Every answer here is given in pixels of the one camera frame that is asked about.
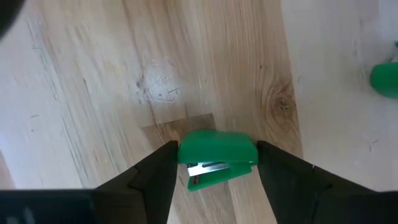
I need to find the green mini stapler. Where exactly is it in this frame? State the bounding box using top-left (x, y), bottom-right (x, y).
top-left (177, 129), bottom-right (259, 192)
top-left (369, 40), bottom-right (398, 100)

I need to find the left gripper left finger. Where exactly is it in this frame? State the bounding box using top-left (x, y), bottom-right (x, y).
top-left (0, 140), bottom-right (179, 224)

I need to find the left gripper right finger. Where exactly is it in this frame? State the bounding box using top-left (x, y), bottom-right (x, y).
top-left (256, 139), bottom-right (398, 224)

